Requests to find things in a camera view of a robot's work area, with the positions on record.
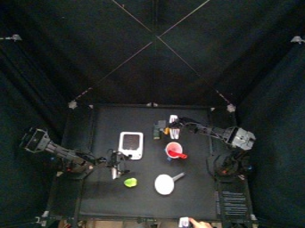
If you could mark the yellow bell pepper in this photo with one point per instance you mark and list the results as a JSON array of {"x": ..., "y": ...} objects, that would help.
[{"x": 167, "y": 131}]

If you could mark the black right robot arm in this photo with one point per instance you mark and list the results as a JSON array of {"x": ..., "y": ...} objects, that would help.
[{"x": 236, "y": 137}]

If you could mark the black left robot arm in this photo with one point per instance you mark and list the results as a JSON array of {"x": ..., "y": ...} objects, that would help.
[{"x": 60, "y": 151}]

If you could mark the white toy induction stove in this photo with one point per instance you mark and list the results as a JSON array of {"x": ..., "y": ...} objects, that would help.
[{"x": 132, "y": 145}]

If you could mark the person's bare hand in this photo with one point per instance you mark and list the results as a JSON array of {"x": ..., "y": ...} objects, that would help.
[{"x": 200, "y": 223}]

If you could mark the dark green striped box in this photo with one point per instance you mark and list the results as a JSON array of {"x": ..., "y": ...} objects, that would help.
[{"x": 157, "y": 134}]

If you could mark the bright green toy vegetable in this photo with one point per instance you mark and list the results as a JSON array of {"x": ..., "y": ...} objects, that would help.
[{"x": 130, "y": 182}]

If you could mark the red toy cup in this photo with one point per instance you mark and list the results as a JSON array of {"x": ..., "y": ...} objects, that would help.
[{"x": 175, "y": 149}]

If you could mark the white round bowl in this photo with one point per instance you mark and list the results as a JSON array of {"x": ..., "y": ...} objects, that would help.
[{"x": 165, "y": 184}]

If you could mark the small white device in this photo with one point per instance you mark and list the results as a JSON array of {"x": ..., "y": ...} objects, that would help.
[{"x": 184, "y": 222}]

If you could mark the silver frame corner bracket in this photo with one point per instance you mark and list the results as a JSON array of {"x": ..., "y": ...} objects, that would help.
[
  {"x": 17, "y": 37},
  {"x": 73, "y": 104},
  {"x": 231, "y": 107},
  {"x": 298, "y": 39},
  {"x": 152, "y": 104}
]

